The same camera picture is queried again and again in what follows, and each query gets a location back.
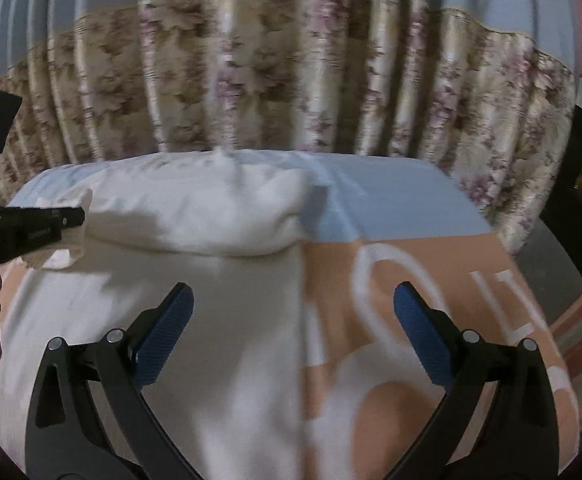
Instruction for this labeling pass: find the peach printed blanket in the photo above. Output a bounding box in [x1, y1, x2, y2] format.
[0, 152, 582, 480]

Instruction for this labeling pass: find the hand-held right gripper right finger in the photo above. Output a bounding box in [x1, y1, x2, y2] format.
[383, 281, 562, 480]

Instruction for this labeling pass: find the blue floral curtain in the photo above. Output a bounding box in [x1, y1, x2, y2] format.
[0, 0, 582, 256]

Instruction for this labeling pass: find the white garment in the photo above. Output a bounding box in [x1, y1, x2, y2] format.
[0, 147, 356, 480]

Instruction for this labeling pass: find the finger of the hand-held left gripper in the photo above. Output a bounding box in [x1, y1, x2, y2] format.
[0, 204, 86, 266]

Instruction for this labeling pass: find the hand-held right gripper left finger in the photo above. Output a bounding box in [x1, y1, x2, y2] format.
[25, 282, 204, 480]

